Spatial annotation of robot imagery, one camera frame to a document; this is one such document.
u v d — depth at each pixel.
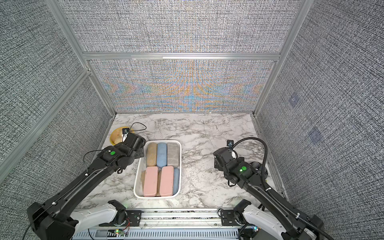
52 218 0.38
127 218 0.73
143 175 0.84
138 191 0.80
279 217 0.42
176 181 0.82
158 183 0.78
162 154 0.88
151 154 0.88
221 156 0.56
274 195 0.44
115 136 1.03
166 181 0.78
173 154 0.89
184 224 0.73
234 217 0.65
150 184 0.78
